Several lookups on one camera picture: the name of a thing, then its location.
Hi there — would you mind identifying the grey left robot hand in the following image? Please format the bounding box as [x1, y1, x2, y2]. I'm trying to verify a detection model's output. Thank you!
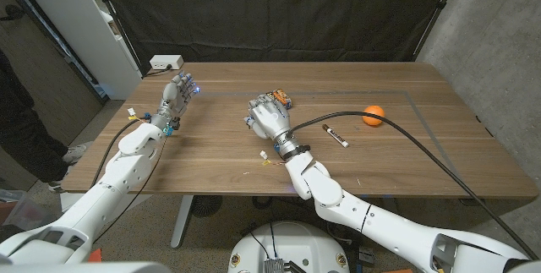
[150, 71, 200, 133]

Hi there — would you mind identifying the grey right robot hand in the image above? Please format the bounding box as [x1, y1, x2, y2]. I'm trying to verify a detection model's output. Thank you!
[243, 92, 293, 141]

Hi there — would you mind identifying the small orange black box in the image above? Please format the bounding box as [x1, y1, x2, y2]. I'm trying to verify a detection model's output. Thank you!
[265, 89, 293, 110]

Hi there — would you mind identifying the white power strip box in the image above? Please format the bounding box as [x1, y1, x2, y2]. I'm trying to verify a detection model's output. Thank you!
[149, 54, 185, 71]

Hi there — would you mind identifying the dark marker pen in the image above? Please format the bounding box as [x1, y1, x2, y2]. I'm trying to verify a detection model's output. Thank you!
[321, 123, 351, 149]

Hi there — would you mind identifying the black backdrop stand pole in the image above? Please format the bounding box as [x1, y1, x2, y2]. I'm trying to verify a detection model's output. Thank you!
[87, 0, 147, 75]
[412, 0, 466, 62]

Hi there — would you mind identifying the orange fruit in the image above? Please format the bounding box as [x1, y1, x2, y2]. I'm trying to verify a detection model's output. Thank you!
[362, 105, 386, 128]

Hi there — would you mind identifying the black backdrop cloth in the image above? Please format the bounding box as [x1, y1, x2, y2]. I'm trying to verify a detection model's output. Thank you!
[95, 0, 460, 75]

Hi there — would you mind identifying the black round fan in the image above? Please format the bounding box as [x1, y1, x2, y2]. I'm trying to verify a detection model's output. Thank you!
[192, 195, 224, 218]

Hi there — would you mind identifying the white cabinet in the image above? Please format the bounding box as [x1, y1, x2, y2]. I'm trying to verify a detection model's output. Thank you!
[12, 0, 143, 101]

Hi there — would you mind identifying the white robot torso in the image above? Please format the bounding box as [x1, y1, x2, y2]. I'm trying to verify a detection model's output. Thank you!
[227, 221, 351, 273]

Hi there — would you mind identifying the brown wooden door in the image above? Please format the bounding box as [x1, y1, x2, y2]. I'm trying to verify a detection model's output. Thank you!
[0, 0, 105, 192]

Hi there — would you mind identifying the person in dark clothes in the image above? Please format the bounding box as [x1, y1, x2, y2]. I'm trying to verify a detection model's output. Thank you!
[0, 48, 88, 194]

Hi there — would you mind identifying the small grey floor box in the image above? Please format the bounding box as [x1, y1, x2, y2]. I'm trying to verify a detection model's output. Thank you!
[358, 246, 376, 265]

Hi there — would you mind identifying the clear plastic bin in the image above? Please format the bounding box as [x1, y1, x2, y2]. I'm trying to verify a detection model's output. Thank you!
[0, 188, 43, 236]

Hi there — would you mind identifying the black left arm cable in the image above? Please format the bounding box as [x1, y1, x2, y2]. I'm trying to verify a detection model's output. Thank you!
[90, 118, 147, 188]

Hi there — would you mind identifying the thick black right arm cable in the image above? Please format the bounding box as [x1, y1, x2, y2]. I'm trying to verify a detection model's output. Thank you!
[288, 111, 540, 261]

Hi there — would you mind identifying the black door handle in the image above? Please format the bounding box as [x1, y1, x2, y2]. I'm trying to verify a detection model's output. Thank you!
[0, 4, 25, 23]

